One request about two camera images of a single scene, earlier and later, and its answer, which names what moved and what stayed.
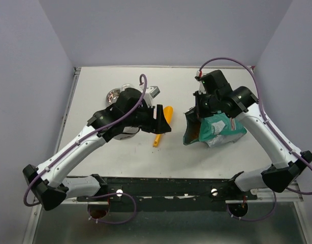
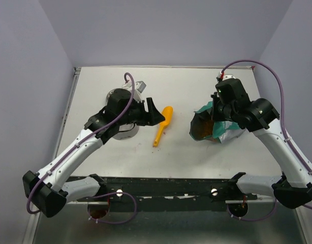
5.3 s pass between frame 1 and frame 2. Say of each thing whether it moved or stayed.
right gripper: moved
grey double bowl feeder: stayed
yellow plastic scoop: stayed
